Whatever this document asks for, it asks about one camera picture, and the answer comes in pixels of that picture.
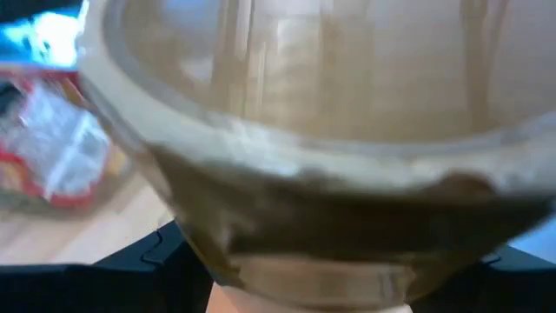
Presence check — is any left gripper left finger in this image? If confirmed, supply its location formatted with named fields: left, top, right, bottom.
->
left=0, top=220, right=215, bottom=313

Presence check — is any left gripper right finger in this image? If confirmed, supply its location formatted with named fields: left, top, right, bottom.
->
left=411, top=245, right=556, bottom=313

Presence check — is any red orange ramen packet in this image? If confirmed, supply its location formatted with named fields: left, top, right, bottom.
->
left=0, top=69, right=131, bottom=210

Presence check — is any small cup with brown liquid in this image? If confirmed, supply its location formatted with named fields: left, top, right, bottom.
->
left=76, top=0, right=556, bottom=308

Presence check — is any clear plastic container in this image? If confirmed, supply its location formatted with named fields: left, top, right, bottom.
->
left=0, top=64, right=151, bottom=223

